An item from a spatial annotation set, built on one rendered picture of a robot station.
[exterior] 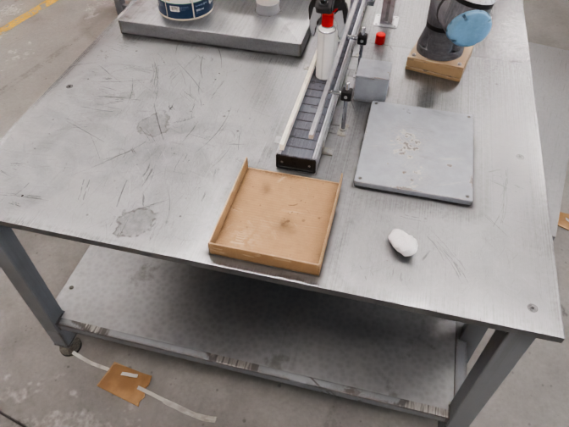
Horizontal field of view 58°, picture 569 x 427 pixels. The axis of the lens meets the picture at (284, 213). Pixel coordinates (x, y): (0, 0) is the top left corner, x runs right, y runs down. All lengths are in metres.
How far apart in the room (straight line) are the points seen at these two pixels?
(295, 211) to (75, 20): 3.07
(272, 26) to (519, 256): 1.13
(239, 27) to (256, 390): 1.28
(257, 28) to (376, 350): 1.17
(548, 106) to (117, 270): 1.56
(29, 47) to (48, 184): 2.49
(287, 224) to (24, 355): 1.29
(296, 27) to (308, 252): 0.95
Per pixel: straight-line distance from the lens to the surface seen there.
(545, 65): 1.99
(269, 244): 1.21
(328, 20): 1.54
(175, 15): 1.98
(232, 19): 1.96
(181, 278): 1.94
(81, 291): 2.00
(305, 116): 1.48
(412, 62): 1.80
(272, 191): 1.32
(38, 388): 2.13
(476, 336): 1.82
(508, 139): 1.61
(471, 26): 1.61
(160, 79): 1.77
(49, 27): 4.09
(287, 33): 1.87
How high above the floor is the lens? 1.78
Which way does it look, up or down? 48 degrees down
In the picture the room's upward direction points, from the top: straight up
